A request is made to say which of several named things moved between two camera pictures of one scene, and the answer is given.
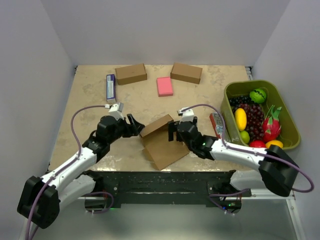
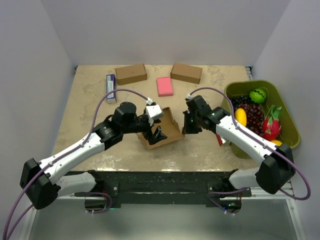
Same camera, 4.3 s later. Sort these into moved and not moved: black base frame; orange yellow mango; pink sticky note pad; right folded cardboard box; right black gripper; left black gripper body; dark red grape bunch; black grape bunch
Moved: right black gripper; left black gripper body
Not moved: orange yellow mango; dark red grape bunch; black base frame; black grape bunch; right folded cardboard box; pink sticky note pad
